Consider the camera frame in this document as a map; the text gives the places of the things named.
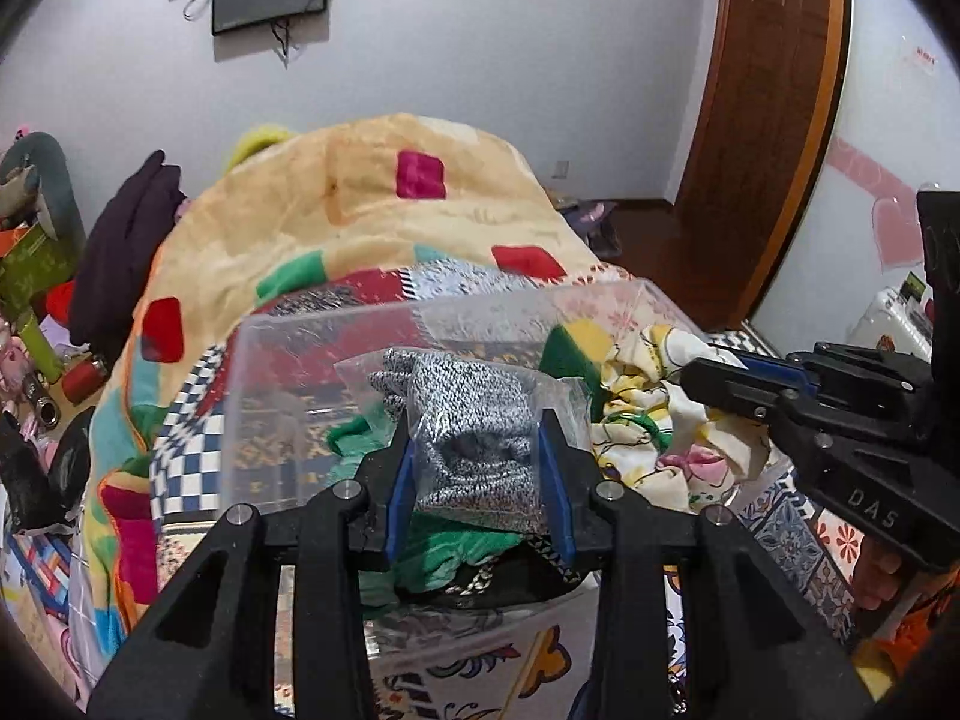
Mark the red cloth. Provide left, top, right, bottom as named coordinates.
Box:
left=45, top=281, right=80, bottom=323

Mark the black bag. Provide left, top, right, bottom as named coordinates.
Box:
left=0, top=405, right=96, bottom=535

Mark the dark purple garment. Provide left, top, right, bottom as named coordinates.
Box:
left=67, top=150, right=187, bottom=350

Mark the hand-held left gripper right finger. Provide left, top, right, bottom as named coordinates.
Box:
left=536, top=409, right=875, bottom=720

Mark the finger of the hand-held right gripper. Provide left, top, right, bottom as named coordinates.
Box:
left=679, top=358, right=807, bottom=432
left=705, top=343, right=818, bottom=395

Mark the clear plastic storage box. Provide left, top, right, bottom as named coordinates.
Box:
left=217, top=277, right=710, bottom=616

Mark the grey plush cushion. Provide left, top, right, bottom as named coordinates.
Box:
left=0, top=131, right=87, bottom=263

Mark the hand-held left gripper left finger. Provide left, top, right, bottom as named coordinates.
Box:
left=86, top=409, right=419, bottom=720

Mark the yellow blanket with coloured squares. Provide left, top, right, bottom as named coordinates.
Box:
left=82, top=114, right=623, bottom=646

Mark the yellow floral cloth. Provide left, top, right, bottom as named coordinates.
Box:
left=540, top=319, right=773, bottom=515

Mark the white packet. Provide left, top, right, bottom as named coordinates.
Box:
left=847, top=285, right=935, bottom=361

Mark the green cloth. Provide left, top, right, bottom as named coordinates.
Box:
left=330, top=420, right=526, bottom=616

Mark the yellow-green plush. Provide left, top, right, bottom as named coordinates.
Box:
left=229, top=126, right=297, bottom=170

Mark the person's right hand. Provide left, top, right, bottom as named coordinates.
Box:
left=853, top=525, right=925, bottom=612

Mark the grey knit cloth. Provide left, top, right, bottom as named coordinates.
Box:
left=334, top=345, right=593, bottom=533

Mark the red bottle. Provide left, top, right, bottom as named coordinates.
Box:
left=61, top=356, right=110, bottom=403

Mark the purple cloth pile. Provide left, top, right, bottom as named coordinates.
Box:
left=551, top=191, right=623, bottom=257

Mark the green box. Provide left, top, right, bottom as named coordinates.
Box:
left=0, top=229, right=67, bottom=383

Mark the black monitor cable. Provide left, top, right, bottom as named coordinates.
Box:
left=268, top=15, right=295, bottom=70

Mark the black white patterned cloth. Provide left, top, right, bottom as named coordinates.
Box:
left=435, top=532, right=587, bottom=608

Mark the brown wooden door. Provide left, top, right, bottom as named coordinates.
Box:
left=652, top=0, right=852, bottom=331

